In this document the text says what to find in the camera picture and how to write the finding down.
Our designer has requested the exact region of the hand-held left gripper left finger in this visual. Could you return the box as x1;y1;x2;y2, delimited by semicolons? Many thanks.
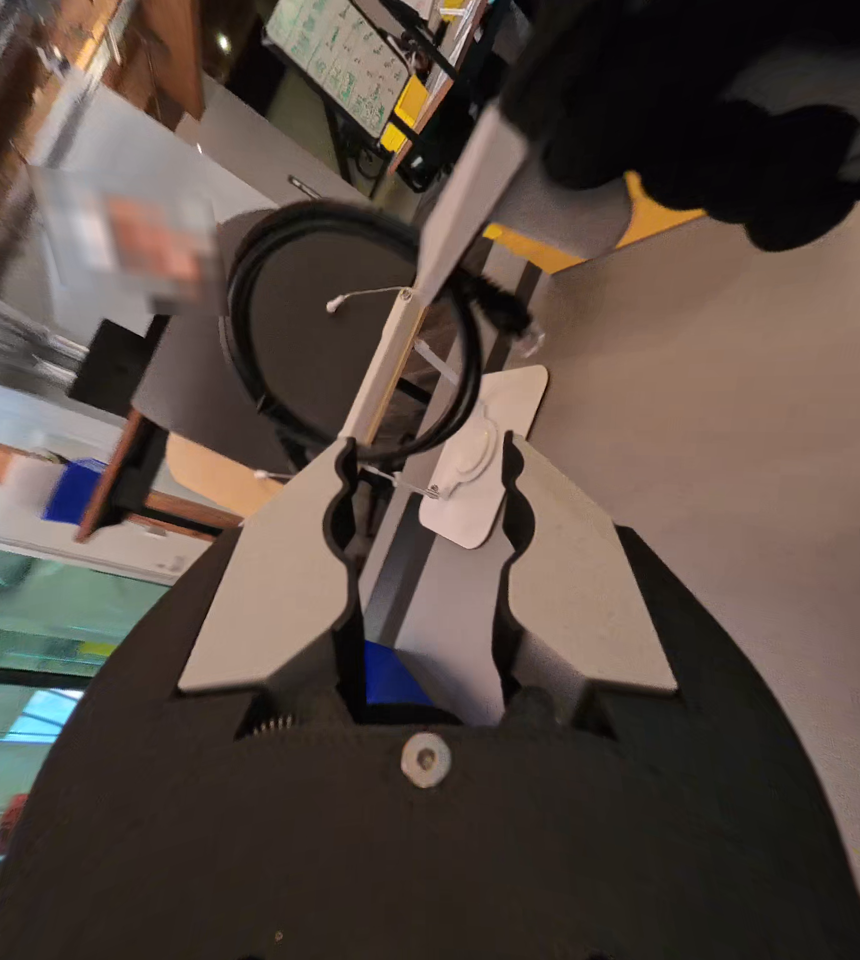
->
176;436;367;695

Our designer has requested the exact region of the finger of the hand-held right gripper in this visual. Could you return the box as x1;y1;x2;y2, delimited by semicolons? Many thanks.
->
413;101;534;303

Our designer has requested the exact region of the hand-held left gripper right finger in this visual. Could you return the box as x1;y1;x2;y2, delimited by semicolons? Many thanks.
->
493;431;680;706

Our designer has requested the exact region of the yellow plastic bin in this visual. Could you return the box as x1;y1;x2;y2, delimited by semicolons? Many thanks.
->
482;168;708;275

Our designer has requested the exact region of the blue plastic bin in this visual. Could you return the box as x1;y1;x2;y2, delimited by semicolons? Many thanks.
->
364;639;438;708

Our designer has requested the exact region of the black ethernet cable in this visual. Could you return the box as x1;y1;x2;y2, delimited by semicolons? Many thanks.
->
224;198;537;462

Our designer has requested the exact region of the person's right hand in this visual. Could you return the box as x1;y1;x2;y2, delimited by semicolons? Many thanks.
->
501;0;860;254

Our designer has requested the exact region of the whiteboard with green writing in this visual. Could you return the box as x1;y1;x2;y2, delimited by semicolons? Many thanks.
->
265;0;412;140

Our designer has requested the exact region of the small blue bin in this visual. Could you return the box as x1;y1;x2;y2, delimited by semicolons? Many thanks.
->
41;459;108;525

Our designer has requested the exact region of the black box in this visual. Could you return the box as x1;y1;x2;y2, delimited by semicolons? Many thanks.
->
68;318;170;415

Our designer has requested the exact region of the white panel bracket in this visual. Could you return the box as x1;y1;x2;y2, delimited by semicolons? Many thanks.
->
338;287;431;445

